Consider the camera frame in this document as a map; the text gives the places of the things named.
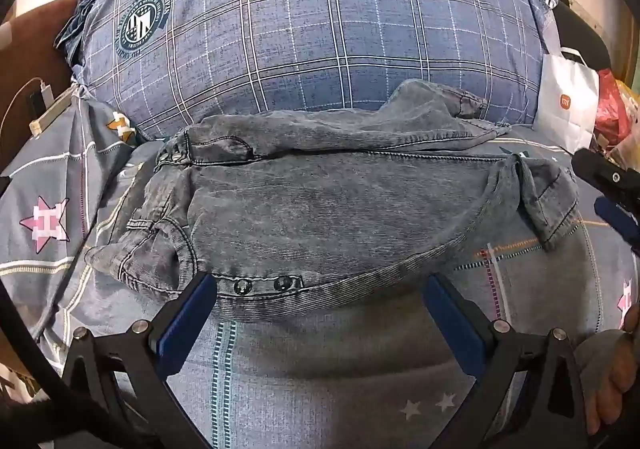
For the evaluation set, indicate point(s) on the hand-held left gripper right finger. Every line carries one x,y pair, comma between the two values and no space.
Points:
457,324

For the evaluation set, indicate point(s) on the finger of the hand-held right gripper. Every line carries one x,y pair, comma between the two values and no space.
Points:
617,221
602,171

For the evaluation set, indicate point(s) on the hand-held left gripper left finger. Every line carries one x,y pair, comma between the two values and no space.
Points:
186,321

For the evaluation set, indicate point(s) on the grey denim pants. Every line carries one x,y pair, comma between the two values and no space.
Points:
325,209

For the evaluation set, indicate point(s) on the person's right hand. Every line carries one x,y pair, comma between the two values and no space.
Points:
607,389

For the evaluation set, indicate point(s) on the red plastic bag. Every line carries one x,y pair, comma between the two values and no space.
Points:
607,114

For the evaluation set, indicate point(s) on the white paper bag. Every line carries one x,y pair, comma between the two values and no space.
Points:
565,99

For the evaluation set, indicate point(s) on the grey star-print bed sheet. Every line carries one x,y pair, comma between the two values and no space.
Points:
325,379

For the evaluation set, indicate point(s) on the beige power bank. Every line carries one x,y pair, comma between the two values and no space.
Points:
50,114

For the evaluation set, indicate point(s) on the brown wooden headboard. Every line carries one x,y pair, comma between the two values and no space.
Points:
30,54

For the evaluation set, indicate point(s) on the blue plaid pillow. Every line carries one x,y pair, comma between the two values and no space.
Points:
300,29

